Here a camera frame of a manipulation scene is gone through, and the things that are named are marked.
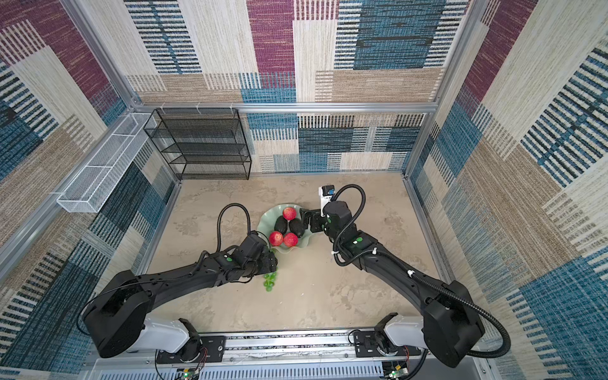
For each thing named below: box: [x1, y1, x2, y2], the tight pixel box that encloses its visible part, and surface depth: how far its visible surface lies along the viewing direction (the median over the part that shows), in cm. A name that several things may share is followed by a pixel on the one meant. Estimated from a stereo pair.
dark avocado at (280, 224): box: [273, 215, 289, 235], surface depth 101 cm
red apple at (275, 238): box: [269, 231, 284, 247], surface depth 93 cm
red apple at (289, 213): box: [282, 206, 297, 221], surface depth 100 cm
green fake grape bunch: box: [262, 269, 278, 293], surface depth 87 cm
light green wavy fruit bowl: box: [257, 203, 315, 255], surface depth 100 cm
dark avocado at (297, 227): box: [288, 218, 306, 238], surface depth 99 cm
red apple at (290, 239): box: [283, 231, 299, 248], surface depth 95 cm
